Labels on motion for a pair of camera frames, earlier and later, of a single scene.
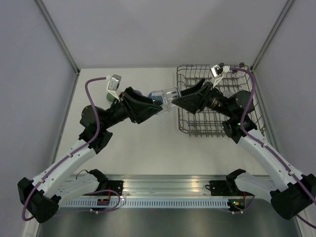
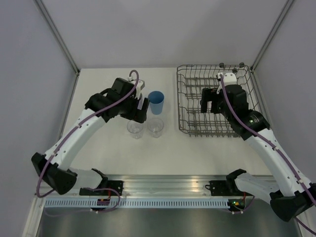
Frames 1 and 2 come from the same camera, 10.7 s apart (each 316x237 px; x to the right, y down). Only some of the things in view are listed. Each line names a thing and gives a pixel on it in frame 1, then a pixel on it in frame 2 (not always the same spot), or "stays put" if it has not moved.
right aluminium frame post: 254,64 stays put
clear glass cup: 168,96 -> 135,128
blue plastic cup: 156,96 stays put
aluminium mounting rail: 167,185 stays put
